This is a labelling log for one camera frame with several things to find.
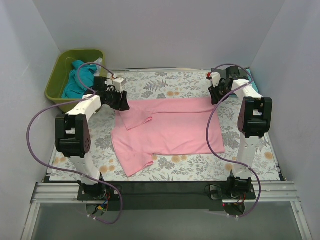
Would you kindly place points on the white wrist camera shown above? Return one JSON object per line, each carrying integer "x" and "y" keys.
{"x": 214, "y": 77}
{"x": 118, "y": 83}

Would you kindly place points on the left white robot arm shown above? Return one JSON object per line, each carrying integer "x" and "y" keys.
{"x": 72, "y": 134}

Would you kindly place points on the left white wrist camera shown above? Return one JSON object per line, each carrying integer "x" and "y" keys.
{"x": 118, "y": 83}

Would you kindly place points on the pink t-shirt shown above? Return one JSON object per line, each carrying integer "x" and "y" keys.
{"x": 169, "y": 126}

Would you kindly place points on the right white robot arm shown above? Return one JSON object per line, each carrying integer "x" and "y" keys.
{"x": 255, "y": 115}

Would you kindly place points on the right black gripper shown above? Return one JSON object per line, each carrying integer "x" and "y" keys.
{"x": 215, "y": 90}

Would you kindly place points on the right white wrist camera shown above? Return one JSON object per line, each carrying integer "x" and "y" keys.
{"x": 214, "y": 77}

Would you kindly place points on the white garment in bin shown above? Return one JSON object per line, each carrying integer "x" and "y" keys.
{"x": 97, "y": 65}

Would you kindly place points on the folded teal t-shirt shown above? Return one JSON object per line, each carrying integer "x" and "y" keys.
{"x": 253, "y": 84}

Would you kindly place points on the folded dark grey t-shirt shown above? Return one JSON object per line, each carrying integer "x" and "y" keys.
{"x": 231, "y": 72}

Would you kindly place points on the teal t-shirt in bin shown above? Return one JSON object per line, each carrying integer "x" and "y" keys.
{"x": 74, "y": 89}

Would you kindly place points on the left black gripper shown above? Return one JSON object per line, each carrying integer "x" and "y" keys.
{"x": 119, "y": 99}

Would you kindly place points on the green plastic bin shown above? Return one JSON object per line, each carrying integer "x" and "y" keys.
{"x": 60, "y": 74}

